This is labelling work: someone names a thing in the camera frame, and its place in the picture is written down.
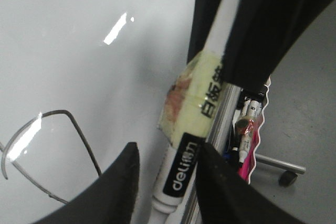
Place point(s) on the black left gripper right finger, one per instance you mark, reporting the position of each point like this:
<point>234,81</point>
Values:
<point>224,197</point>

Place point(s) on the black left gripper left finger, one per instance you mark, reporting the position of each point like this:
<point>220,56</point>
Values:
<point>110,199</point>

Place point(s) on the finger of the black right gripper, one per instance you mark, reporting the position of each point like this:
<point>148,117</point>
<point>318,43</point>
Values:
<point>263,32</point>
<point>203,16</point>

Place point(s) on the white black whiteboard marker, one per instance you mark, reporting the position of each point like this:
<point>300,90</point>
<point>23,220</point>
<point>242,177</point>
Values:
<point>178,164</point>

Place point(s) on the yellowish tape wad with red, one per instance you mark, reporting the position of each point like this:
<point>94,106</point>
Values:
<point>193,99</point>

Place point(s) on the white whiteboard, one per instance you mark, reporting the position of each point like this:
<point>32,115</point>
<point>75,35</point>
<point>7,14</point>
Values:
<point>110,63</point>

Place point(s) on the grey chair base with caster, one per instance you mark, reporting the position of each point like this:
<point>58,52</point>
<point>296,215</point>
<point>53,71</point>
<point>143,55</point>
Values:
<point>291,171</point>

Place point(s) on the spare white marker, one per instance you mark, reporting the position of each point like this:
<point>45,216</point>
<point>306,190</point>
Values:
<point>245,128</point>

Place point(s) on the pink plastic marker bag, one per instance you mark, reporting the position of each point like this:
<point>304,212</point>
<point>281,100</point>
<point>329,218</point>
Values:
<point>232,145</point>

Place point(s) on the aluminium whiteboard tray frame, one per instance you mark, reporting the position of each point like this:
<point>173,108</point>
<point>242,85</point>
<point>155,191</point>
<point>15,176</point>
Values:
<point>217,137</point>

